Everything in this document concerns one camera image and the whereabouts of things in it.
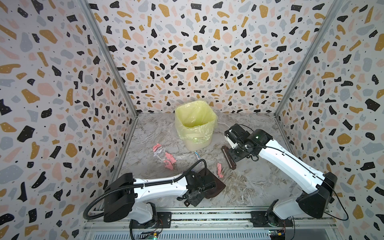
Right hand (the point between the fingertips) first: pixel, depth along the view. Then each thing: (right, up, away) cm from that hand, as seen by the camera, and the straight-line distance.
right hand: (231, 152), depth 75 cm
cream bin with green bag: (-20, +17, +28) cm, 38 cm away
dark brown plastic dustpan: (-11, -11, -14) cm, 21 cm away
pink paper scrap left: (-36, -11, +17) cm, 41 cm away
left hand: (-18, -23, 0) cm, 29 cm away
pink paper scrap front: (-4, -14, +15) cm, 21 cm away
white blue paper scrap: (-18, -6, +22) cm, 29 cm away
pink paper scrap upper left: (-35, -7, +20) cm, 41 cm away
